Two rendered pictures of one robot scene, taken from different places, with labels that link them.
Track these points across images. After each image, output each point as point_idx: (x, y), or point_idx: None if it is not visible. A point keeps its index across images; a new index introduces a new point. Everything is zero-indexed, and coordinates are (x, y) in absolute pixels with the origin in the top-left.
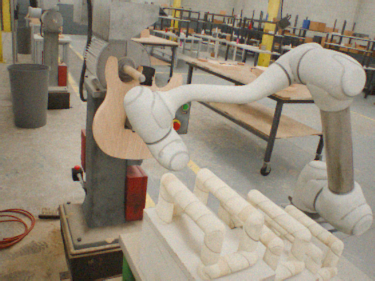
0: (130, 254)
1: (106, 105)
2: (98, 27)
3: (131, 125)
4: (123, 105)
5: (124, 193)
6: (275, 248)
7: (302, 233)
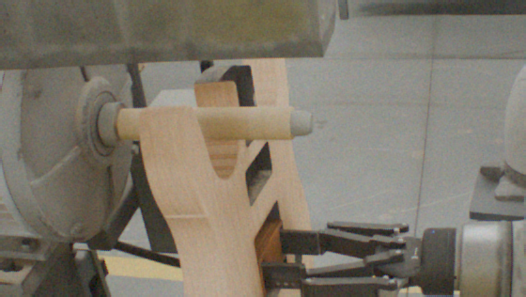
0: None
1: (228, 295)
2: (79, 19)
3: (364, 289)
4: (248, 252)
5: None
6: None
7: None
